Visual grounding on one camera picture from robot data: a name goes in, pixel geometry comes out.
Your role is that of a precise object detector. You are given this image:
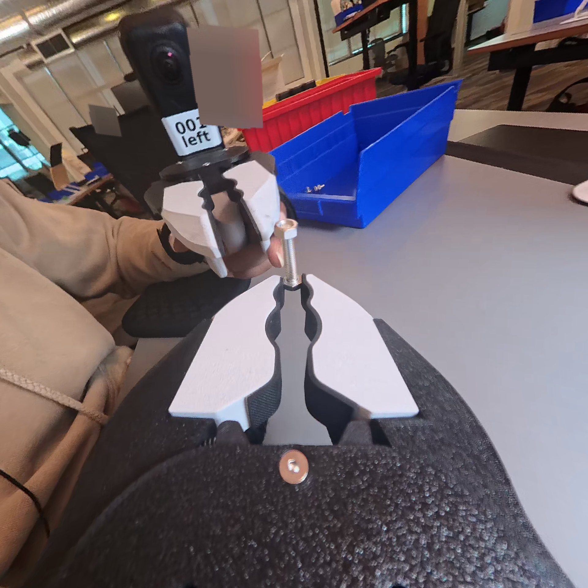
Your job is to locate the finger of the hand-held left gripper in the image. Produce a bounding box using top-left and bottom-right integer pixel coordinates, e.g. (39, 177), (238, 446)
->
(161, 179), (230, 279)
(235, 166), (281, 253)

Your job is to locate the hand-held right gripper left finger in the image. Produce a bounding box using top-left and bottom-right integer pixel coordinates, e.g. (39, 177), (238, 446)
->
(169, 274), (284, 431)

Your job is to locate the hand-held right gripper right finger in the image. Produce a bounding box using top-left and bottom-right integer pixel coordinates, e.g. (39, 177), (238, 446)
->
(304, 273), (420, 428)

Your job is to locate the blue plastic bin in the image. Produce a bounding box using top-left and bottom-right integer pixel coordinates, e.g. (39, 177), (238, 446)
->
(271, 79), (462, 228)

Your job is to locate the person's left forearm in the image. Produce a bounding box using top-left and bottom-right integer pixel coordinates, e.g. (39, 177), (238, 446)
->
(0, 179), (207, 299)

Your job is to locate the person's left hand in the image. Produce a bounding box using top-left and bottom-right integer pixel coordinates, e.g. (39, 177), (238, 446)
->
(225, 221), (285, 279)

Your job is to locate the black wrist rest pad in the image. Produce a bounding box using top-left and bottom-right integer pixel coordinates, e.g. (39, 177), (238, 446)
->
(122, 274), (251, 339)

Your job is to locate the black mesh office chair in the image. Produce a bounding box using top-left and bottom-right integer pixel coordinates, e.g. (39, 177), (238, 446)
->
(69, 78), (180, 217)

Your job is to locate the yellow plastic bin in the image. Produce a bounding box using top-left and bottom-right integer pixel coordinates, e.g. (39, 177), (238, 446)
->
(260, 81), (322, 109)

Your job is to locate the red plastic bin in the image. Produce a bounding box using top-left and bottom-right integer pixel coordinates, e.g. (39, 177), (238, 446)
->
(241, 67), (382, 152)

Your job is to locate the person's torso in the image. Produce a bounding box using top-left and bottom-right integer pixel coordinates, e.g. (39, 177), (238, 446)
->
(0, 244), (134, 588)

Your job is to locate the wooden standing desk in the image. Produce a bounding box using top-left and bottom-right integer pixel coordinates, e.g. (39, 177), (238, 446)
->
(333, 0), (423, 65)

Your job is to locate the wooden office desk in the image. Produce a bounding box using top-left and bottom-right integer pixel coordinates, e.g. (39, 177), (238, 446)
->
(464, 19), (588, 111)

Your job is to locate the thin black cable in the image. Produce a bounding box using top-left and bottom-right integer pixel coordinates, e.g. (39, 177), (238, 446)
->
(0, 469), (51, 538)

